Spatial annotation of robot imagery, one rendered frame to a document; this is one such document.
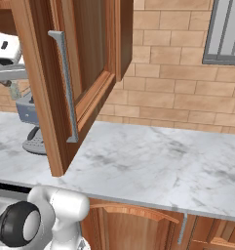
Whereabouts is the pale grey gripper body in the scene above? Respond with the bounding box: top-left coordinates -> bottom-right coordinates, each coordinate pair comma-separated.
0,62 -> 28,83

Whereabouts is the wooden arched base cabinet door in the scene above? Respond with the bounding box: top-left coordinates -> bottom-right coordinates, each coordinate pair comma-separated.
80,198 -> 189,250

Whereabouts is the grey stand mixer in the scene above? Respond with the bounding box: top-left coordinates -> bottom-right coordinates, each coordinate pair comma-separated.
15,92 -> 48,156

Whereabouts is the grey framed window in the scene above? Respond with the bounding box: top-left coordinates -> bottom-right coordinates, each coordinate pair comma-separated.
202,0 -> 235,66

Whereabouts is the grey wall cabinet door handle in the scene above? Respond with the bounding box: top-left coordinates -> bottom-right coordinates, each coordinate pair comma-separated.
47,29 -> 80,145

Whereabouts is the wooden wall cabinet door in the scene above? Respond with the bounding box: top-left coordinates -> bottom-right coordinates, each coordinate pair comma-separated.
10,0 -> 123,179

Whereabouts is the wooden wall cabinet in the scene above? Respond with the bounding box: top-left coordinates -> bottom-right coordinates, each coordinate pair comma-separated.
0,0 -> 135,83

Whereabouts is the grey base cabinet door handle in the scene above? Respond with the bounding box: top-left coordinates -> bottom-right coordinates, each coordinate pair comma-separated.
176,212 -> 189,246

